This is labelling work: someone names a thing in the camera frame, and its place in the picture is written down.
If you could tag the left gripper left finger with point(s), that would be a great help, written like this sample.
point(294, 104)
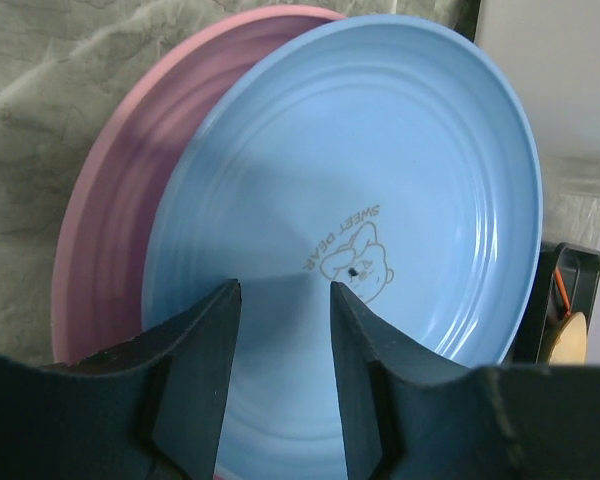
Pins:
point(151, 407)

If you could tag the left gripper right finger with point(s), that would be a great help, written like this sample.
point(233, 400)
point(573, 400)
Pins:
point(408, 413)

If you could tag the light blue plastic plate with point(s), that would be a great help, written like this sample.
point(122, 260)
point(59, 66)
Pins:
point(385, 152)

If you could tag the white plastic bin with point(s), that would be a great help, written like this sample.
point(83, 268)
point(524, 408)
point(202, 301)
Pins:
point(550, 52)

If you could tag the pink plastic plate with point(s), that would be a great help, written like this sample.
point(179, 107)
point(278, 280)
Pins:
point(99, 262)

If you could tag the peach plate with bird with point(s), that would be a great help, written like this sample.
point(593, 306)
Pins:
point(570, 345)

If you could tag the orange chopstick upper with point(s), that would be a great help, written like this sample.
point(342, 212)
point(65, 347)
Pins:
point(562, 291)

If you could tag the black rectangular tray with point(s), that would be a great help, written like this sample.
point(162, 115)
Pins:
point(544, 314)

